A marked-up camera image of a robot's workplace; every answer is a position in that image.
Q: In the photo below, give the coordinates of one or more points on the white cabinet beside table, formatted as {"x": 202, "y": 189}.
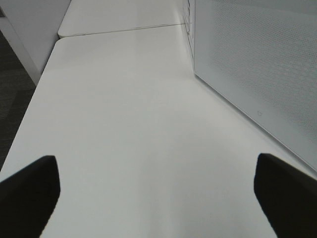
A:
{"x": 30, "y": 27}

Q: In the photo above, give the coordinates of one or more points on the white microwave door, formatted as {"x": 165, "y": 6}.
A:
{"x": 261, "y": 55}

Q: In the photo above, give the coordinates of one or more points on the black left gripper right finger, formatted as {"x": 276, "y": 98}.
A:
{"x": 287, "y": 196}

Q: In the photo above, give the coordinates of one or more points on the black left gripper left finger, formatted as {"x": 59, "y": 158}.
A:
{"x": 28, "y": 199}

